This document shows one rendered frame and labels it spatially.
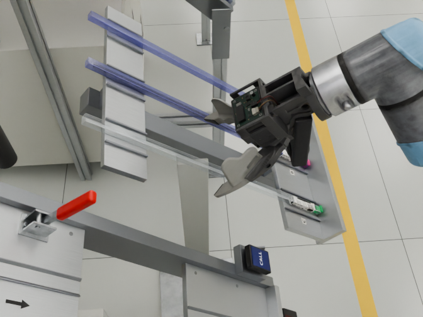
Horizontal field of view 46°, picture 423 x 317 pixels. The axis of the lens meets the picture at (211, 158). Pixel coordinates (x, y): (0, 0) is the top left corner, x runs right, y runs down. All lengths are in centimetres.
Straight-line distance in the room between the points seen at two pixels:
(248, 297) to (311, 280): 87
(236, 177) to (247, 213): 108
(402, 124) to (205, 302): 39
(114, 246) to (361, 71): 41
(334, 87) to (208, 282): 36
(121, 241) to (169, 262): 10
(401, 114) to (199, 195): 49
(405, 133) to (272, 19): 187
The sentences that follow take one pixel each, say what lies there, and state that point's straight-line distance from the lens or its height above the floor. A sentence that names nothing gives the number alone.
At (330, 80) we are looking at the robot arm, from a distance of 67.
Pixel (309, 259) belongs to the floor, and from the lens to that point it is 174.
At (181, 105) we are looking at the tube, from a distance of 83.
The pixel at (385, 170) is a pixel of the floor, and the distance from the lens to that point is 201.
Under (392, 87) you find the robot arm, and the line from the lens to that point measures 67.
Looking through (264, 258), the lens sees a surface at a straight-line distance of 86.
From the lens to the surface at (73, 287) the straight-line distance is 64.
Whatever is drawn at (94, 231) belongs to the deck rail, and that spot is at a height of 97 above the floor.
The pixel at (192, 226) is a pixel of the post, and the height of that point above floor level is 56.
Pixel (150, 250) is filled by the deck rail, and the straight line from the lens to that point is 73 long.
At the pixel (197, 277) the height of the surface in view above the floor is 84.
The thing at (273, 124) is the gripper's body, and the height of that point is 105.
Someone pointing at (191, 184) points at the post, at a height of 74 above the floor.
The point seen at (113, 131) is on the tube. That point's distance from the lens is 70.
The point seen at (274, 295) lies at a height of 73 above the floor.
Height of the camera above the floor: 157
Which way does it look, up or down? 55 degrees down
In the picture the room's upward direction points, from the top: straight up
